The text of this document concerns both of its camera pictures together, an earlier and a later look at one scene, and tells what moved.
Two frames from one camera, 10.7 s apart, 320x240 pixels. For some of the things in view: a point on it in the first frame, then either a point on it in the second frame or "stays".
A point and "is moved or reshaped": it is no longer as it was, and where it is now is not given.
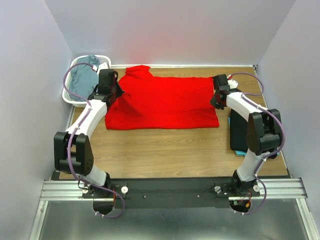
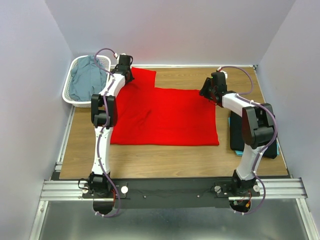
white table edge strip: [182, 65] stays
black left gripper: [119, 92] → [131, 78]
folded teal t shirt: [243, 153] stays
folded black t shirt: [238, 132] stays
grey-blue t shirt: [83, 79] stays
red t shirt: [162, 102] is moved or reshaped
